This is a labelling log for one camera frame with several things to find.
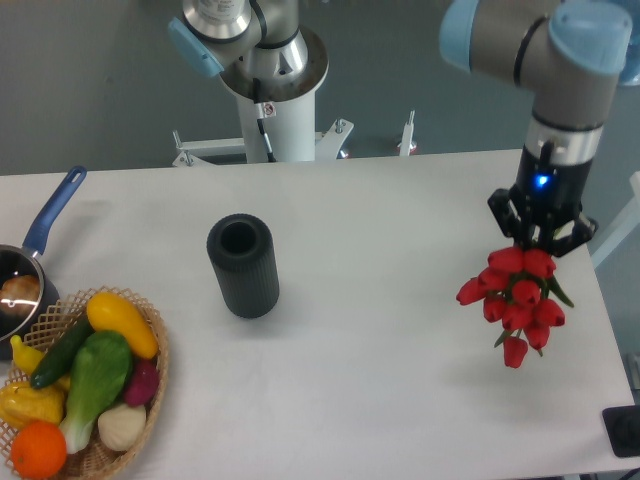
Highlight browned bread in pan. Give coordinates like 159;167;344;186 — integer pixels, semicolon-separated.
1;275;40;320

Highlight yellow bell pepper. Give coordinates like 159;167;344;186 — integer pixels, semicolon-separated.
1;381;66;430

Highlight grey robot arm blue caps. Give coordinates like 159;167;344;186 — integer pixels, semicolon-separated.
439;1;632;257

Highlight small yellow banana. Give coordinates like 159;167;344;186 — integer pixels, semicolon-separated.
10;335;45;376

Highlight white garlic bulb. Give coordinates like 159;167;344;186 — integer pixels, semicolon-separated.
98;403;146;452

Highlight green bok choy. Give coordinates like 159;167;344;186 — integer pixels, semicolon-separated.
59;330;133;455

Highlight orange fruit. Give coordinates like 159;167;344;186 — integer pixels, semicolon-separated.
10;421;67;479

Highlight blue handled saucepan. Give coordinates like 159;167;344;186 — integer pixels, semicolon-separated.
1;166;87;361

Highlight dark green cucumber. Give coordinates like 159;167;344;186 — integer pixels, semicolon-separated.
30;315;94;389

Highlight woven wicker basket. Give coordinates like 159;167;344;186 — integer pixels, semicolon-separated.
0;285;170;480

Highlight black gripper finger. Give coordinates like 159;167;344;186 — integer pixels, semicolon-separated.
547;215;598;257
487;188;531;249

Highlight black device at table edge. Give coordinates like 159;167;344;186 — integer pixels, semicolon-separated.
602;405;639;458

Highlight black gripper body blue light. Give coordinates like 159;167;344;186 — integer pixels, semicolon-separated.
511;141;593;241

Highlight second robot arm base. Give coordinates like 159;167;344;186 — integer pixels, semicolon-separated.
168;1;328;103

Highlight red tulip bouquet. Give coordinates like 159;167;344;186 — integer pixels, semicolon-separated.
456;246;574;369

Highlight black cable on pedestal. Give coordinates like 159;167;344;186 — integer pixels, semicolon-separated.
251;79;278;163

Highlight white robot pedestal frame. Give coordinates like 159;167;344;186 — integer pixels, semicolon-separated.
171;89;419;168

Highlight purple red radish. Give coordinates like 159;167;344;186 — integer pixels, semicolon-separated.
122;360;160;407

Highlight yellow squash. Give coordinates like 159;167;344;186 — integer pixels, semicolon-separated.
86;292;159;360

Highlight dark grey ribbed vase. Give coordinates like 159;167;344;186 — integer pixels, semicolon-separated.
206;213;280;319

